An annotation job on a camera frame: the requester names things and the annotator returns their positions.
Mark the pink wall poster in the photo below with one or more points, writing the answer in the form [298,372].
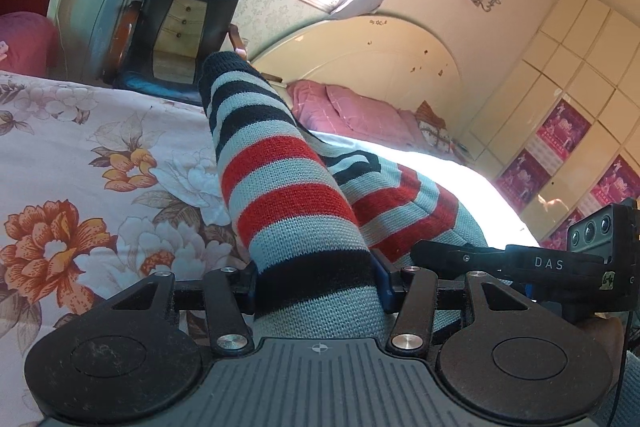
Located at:
[567,170]

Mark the black leather armchair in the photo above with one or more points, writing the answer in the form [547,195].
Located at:
[159,46]

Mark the floral pink bed quilt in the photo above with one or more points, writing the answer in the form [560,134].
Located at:
[99,188]

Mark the cream arched headboard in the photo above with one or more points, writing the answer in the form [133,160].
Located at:
[379,57]

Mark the striped knit sweater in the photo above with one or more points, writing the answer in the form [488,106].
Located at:
[310,213]

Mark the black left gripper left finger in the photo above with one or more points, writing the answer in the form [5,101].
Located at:
[144,349]

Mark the cream wardrobe cabinet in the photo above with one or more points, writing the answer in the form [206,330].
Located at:
[585,52]

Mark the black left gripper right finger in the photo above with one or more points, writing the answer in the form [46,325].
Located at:
[494,351]

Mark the person's right hand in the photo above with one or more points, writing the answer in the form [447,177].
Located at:
[610,333]

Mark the dark pink pillow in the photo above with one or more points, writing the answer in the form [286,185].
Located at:
[32,41]

